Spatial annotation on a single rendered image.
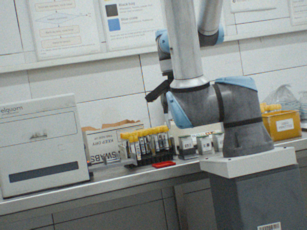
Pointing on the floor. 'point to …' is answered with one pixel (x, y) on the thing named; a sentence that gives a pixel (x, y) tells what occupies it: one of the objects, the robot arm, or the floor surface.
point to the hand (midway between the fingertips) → (174, 125)
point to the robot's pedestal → (260, 200)
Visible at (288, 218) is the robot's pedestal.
